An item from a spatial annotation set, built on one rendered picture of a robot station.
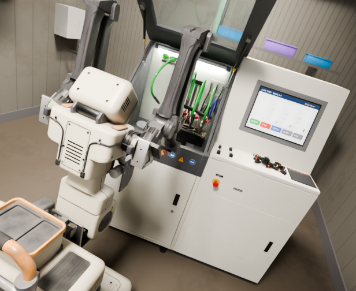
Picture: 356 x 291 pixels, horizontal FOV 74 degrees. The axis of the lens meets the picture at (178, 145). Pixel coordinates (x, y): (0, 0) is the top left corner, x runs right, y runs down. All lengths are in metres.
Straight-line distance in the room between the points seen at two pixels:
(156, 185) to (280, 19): 2.75
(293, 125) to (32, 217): 1.53
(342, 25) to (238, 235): 2.82
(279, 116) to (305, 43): 2.04
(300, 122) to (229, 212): 0.77
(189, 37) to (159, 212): 1.27
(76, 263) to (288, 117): 1.44
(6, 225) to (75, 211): 0.30
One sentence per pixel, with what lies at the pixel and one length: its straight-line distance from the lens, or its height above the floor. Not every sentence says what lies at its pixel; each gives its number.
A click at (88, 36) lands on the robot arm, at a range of 1.12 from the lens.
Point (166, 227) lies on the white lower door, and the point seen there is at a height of 0.27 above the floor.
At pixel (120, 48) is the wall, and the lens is 4.33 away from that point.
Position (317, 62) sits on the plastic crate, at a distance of 3.16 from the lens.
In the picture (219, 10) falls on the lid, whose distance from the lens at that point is 1.46.
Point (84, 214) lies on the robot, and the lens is 1.15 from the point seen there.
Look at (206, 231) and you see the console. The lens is 1.84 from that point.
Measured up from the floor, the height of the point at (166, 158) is 0.84.
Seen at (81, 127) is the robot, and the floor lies 1.21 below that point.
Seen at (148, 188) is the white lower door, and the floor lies 0.56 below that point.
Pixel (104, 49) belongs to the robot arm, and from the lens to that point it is 1.22.
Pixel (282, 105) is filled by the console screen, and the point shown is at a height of 1.34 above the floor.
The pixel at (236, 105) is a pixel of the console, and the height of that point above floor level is 1.25.
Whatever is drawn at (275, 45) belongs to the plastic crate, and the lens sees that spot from 3.10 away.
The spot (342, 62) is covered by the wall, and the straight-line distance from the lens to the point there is 3.73.
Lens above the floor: 1.61
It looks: 26 degrees down
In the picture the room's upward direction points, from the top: 18 degrees clockwise
